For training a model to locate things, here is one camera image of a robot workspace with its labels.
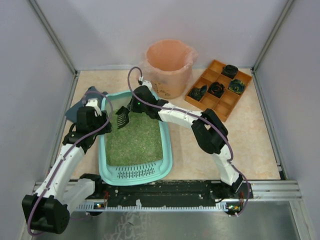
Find aluminium frame rail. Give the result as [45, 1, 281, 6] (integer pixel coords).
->
[35, 178, 301, 200]

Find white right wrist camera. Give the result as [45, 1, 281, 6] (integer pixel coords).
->
[138, 76, 152, 91]

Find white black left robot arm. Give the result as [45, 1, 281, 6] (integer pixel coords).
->
[21, 105, 111, 237]

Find teal plastic litter box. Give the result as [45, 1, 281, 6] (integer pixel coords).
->
[98, 90, 173, 186]

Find dark green rolled sock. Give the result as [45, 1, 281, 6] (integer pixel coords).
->
[188, 85, 208, 102]

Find black orange rolled sock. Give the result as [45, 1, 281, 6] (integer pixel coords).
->
[208, 81, 225, 98]

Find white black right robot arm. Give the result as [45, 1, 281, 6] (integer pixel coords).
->
[129, 85, 244, 193]

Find green cat litter pellets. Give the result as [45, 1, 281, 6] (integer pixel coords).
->
[105, 112, 163, 166]

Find orange wooden compartment tray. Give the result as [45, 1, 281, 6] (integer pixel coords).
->
[184, 59, 252, 122]

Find folded dark grey cloth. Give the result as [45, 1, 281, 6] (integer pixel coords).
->
[65, 86, 104, 123]

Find black slotted litter scoop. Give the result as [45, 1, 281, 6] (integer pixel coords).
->
[115, 106, 130, 129]

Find blue yellow rolled sock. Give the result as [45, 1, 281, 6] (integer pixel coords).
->
[228, 79, 246, 95]

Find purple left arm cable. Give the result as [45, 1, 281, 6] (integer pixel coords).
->
[26, 90, 114, 236]

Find white slotted cable duct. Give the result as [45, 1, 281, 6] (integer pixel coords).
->
[74, 199, 247, 212]

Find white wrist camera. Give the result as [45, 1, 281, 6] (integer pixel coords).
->
[138, 76, 152, 91]
[84, 98, 102, 117]

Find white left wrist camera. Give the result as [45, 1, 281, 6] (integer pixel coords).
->
[84, 98, 102, 117]

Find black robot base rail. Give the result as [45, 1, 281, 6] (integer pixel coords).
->
[86, 180, 253, 215]

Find orange bin with plastic liner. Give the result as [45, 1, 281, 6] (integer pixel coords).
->
[139, 39, 198, 99]

